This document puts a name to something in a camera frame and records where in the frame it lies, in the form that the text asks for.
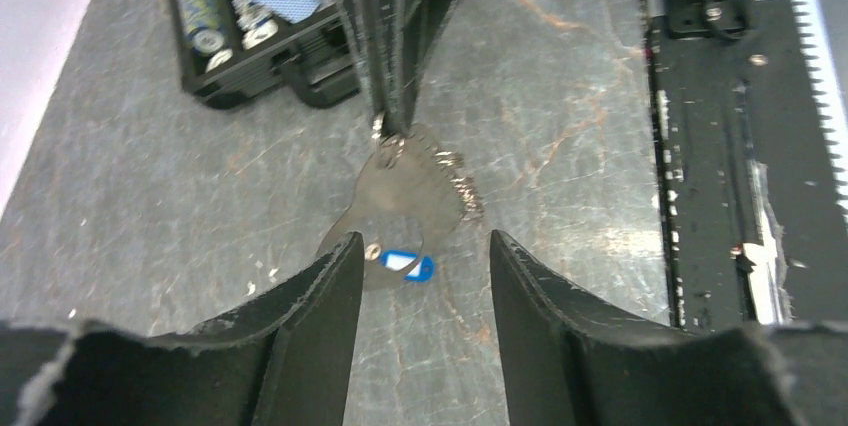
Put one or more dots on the white toothed cable rail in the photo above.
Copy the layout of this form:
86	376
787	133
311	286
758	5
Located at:
826	91

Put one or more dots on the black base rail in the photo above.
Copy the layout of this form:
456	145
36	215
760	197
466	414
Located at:
748	202

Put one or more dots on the black poker chip case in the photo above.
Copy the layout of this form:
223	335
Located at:
232	51

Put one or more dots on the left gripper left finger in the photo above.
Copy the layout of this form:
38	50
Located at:
281	358

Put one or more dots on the blue key tag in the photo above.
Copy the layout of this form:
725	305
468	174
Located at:
396	260

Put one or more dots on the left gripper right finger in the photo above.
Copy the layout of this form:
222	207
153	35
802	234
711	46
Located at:
570	358

